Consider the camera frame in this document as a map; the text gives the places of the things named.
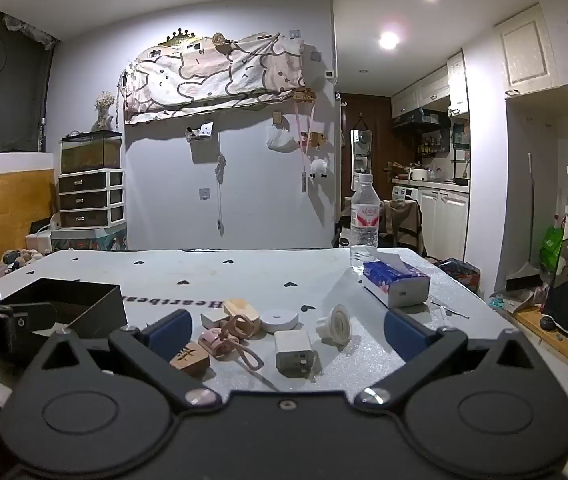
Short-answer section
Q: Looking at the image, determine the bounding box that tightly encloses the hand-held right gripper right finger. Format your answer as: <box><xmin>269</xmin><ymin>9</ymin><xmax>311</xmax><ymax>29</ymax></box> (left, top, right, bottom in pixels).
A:
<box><xmin>354</xmin><ymin>309</ymin><xmax>549</xmax><ymax>413</ymax></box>

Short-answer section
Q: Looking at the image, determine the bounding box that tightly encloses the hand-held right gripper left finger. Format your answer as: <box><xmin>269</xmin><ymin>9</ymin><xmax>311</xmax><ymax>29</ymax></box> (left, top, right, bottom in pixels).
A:
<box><xmin>29</xmin><ymin>309</ymin><xmax>224</xmax><ymax>413</ymax></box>

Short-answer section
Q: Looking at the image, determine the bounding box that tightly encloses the carved wooden block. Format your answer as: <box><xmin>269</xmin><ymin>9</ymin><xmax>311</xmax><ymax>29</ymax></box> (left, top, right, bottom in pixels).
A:
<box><xmin>170</xmin><ymin>341</ymin><xmax>211</xmax><ymax>376</ymax></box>

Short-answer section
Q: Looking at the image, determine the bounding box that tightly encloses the pink device with strap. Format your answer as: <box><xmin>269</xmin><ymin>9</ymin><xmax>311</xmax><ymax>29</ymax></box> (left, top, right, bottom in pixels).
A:
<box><xmin>198</xmin><ymin>314</ymin><xmax>265</xmax><ymax>372</ymax></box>

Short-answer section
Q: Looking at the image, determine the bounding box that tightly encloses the white plastic cap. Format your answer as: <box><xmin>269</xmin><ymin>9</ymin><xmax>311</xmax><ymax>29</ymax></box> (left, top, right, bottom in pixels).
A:
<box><xmin>315</xmin><ymin>304</ymin><xmax>352</xmax><ymax>345</ymax></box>

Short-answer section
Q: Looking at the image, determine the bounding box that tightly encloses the black storage box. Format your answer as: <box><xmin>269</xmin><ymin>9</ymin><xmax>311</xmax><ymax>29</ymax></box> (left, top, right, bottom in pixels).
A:
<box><xmin>0</xmin><ymin>277</ymin><xmax>129</xmax><ymax>348</ymax></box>

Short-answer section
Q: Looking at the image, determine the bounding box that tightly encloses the rounded light wooden piece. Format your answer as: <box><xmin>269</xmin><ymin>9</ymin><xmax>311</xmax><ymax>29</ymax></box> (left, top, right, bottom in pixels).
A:
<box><xmin>223</xmin><ymin>298</ymin><xmax>256</xmax><ymax>322</ymax></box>

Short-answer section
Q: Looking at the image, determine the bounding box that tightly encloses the white round disc device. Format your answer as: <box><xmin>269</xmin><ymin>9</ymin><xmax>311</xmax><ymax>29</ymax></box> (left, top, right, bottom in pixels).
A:
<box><xmin>260</xmin><ymin>308</ymin><xmax>299</xmax><ymax>333</ymax></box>

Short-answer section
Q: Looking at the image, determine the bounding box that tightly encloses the blue white tissue pack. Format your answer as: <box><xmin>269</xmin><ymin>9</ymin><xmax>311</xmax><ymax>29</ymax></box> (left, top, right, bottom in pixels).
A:
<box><xmin>362</xmin><ymin>251</ymin><xmax>431</xmax><ymax>309</ymax></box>

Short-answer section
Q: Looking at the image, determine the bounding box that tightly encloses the plush toy pile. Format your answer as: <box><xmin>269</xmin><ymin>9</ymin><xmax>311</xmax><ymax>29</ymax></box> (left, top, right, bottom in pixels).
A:
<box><xmin>1</xmin><ymin>248</ymin><xmax>46</xmax><ymax>272</ymax></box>

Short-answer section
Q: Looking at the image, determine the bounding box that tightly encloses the white appliance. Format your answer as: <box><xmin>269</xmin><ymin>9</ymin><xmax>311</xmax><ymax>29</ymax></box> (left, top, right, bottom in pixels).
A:
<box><xmin>25</xmin><ymin>214</ymin><xmax>61</xmax><ymax>251</ymax></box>

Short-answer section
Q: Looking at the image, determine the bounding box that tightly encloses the chair with jacket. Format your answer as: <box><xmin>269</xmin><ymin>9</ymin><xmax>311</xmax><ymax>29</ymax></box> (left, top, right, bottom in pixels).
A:
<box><xmin>380</xmin><ymin>198</ymin><xmax>426</xmax><ymax>257</ymax></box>

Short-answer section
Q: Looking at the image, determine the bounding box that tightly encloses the white lower kitchen cabinet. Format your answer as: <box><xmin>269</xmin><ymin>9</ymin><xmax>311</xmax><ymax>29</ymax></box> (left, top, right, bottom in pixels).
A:
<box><xmin>416</xmin><ymin>187</ymin><xmax>470</xmax><ymax>261</ymax></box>

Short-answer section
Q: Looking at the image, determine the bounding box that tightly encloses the clear water bottle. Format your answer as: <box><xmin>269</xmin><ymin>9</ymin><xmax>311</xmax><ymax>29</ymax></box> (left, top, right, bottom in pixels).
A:
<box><xmin>350</xmin><ymin>174</ymin><xmax>380</xmax><ymax>275</ymax></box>

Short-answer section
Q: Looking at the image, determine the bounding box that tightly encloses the broom with dustpan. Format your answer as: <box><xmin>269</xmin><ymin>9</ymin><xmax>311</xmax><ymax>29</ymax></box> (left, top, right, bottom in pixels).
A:
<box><xmin>506</xmin><ymin>152</ymin><xmax>546</xmax><ymax>292</ymax></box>

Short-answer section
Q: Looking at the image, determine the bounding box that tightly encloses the white drawer unit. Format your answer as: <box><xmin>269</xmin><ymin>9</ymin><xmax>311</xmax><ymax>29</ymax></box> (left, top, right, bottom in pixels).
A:
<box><xmin>57</xmin><ymin>169</ymin><xmax>126</xmax><ymax>230</ymax></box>

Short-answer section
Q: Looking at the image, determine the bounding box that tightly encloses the green bag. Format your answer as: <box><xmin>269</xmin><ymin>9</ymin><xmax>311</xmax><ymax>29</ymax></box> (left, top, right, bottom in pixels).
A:
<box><xmin>539</xmin><ymin>225</ymin><xmax>566</xmax><ymax>275</ymax></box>

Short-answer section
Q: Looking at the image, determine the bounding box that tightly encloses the glass fish tank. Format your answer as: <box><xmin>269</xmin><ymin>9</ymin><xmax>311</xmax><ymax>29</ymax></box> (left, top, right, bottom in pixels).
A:
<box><xmin>60</xmin><ymin>130</ymin><xmax>124</xmax><ymax>175</ymax></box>

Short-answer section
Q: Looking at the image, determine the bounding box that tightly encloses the dark window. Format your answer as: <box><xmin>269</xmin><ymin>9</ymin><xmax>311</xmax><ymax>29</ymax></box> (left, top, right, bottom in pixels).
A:
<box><xmin>0</xmin><ymin>9</ymin><xmax>58</xmax><ymax>155</ymax></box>

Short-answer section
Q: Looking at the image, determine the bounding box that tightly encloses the white hanging bag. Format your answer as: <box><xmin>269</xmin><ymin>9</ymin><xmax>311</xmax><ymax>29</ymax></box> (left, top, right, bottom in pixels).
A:
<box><xmin>265</xmin><ymin>124</ymin><xmax>298</xmax><ymax>153</ymax></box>

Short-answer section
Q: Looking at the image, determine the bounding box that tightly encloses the dried flower vase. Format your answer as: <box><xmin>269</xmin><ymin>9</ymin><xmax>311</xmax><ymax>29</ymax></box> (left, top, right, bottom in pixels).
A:
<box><xmin>91</xmin><ymin>91</ymin><xmax>117</xmax><ymax>132</ymax></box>

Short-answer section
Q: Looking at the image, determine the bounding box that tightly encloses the printed blanket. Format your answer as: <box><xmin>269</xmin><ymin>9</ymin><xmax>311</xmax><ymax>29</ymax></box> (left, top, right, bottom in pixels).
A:
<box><xmin>123</xmin><ymin>31</ymin><xmax>308</xmax><ymax>125</ymax></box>

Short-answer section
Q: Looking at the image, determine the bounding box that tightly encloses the gold crown decoration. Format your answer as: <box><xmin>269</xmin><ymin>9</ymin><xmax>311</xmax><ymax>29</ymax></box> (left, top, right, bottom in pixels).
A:
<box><xmin>158</xmin><ymin>29</ymin><xmax>198</xmax><ymax>47</ymax></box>

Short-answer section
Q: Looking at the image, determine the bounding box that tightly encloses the large white overhead cabinet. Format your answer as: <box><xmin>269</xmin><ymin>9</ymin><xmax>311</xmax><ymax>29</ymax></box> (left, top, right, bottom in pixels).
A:
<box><xmin>493</xmin><ymin>2</ymin><xmax>568</xmax><ymax>98</ymax></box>

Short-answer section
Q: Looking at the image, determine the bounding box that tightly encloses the hanging white cable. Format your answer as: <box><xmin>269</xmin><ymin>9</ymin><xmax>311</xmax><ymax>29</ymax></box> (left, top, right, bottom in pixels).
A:
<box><xmin>213</xmin><ymin>154</ymin><xmax>228</xmax><ymax>237</ymax></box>

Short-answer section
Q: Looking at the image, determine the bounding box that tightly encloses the wall mirror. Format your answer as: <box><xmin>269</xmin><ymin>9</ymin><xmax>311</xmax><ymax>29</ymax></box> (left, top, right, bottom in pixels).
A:
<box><xmin>350</xmin><ymin>128</ymin><xmax>373</xmax><ymax>172</ymax></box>

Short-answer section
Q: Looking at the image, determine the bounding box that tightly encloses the small wall shelf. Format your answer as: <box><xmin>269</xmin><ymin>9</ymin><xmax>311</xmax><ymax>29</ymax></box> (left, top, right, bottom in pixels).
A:
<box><xmin>185</xmin><ymin>120</ymin><xmax>216</xmax><ymax>143</ymax></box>

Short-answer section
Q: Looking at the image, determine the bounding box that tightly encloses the row of kitchen wall cabinets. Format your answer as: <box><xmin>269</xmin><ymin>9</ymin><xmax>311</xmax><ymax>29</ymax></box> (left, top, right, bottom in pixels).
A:
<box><xmin>391</xmin><ymin>67</ymin><xmax>451</xmax><ymax>117</ymax></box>

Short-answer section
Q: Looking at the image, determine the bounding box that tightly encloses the tall white wall cabinet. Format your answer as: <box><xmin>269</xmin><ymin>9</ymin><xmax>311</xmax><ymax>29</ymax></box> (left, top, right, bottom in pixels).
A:
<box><xmin>446</xmin><ymin>50</ymin><xmax>471</xmax><ymax>117</ymax></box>

